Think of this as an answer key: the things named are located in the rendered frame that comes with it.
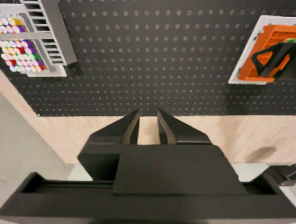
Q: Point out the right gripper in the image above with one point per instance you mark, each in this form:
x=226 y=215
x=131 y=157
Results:
x=280 y=50

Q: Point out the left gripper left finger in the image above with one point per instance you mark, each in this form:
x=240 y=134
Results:
x=119 y=131

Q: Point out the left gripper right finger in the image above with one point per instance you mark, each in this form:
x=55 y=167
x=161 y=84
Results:
x=178 y=132

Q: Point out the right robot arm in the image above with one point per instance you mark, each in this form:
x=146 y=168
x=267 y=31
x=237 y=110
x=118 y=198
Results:
x=293 y=177

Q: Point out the orange tube rack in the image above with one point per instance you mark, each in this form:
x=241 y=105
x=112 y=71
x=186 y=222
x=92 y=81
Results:
x=272 y=34

